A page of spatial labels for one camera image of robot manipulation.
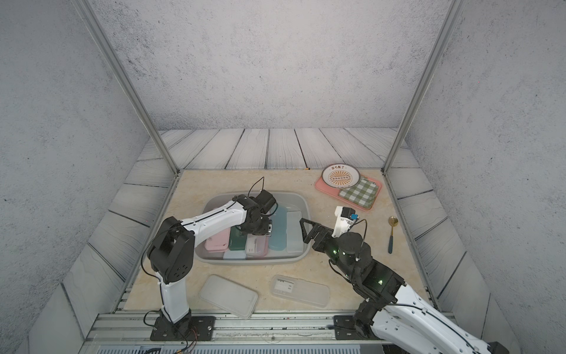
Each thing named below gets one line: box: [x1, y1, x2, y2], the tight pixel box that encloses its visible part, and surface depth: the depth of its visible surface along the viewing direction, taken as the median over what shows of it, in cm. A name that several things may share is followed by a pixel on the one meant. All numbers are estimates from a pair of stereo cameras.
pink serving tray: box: [315, 176, 383, 211], surface depth 113 cm
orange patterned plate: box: [321, 162, 361, 190], surface depth 120 cm
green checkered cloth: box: [339, 178, 379, 209], surface depth 111 cm
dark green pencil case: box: [228, 225, 248, 251], surface depth 90 cm
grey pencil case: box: [198, 274, 259, 320], surface depth 80 cm
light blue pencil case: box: [222, 250, 247, 261], surface depth 90 cm
